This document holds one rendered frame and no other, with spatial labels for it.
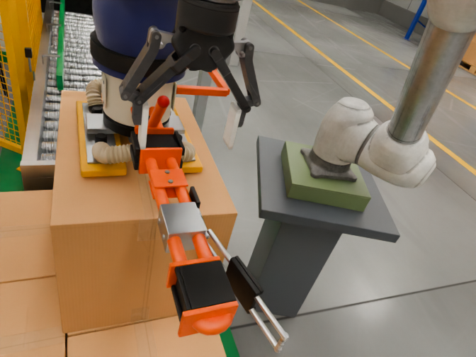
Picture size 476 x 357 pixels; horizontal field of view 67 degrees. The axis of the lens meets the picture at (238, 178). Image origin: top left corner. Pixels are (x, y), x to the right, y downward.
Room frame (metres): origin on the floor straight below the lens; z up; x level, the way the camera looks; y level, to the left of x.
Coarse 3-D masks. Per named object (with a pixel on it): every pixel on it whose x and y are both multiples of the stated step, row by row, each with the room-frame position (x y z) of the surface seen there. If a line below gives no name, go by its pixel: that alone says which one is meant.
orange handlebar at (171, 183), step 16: (160, 176) 0.51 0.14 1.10; (176, 176) 0.52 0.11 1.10; (160, 192) 0.47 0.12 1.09; (176, 192) 0.49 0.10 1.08; (176, 240) 0.38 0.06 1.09; (192, 240) 0.40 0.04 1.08; (176, 256) 0.35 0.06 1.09; (208, 256) 0.36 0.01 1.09; (208, 320) 0.26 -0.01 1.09; (224, 320) 0.27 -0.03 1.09
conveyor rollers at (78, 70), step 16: (64, 16) 2.86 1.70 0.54; (80, 16) 2.93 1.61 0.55; (64, 32) 2.54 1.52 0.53; (80, 32) 2.60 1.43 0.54; (64, 48) 2.24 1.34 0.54; (80, 48) 2.29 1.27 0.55; (64, 64) 2.00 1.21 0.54; (80, 64) 2.05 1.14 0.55; (48, 80) 1.74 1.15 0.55; (64, 80) 1.84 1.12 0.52; (80, 80) 1.88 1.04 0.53; (48, 96) 1.58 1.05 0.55; (48, 112) 1.44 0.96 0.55; (48, 128) 1.34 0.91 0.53; (48, 144) 1.20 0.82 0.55
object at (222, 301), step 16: (176, 272) 0.31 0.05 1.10; (192, 272) 0.32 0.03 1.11; (208, 272) 0.32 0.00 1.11; (224, 272) 0.33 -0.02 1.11; (176, 288) 0.31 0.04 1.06; (192, 288) 0.29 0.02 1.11; (208, 288) 0.30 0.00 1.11; (224, 288) 0.30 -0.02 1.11; (176, 304) 0.29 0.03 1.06; (192, 304) 0.27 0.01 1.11; (208, 304) 0.27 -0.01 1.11; (224, 304) 0.28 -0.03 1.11; (192, 320) 0.25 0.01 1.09
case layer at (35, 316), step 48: (0, 192) 0.87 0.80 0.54; (48, 192) 0.93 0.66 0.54; (0, 240) 0.68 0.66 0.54; (48, 240) 0.73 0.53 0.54; (0, 288) 0.53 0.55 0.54; (48, 288) 0.57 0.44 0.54; (0, 336) 0.41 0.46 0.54; (48, 336) 0.44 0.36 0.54; (96, 336) 0.48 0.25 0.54; (144, 336) 0.51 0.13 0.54; (192, 336) 0.55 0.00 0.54
